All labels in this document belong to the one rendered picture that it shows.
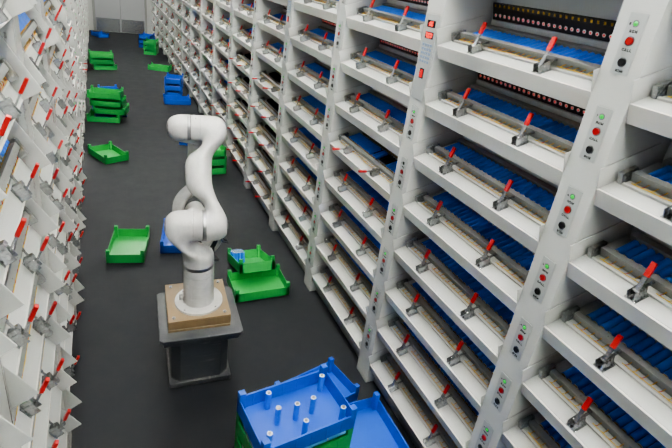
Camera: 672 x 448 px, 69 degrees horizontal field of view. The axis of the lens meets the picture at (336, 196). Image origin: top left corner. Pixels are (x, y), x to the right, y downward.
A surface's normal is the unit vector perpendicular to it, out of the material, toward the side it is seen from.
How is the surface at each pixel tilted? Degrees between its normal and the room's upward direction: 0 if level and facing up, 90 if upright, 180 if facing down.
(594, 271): 18
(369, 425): 0
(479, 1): 90
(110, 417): 0
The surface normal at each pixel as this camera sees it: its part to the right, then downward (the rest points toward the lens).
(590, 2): -0.91, 0.06
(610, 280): -0.15, -0.84
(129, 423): 0.13, -0.90
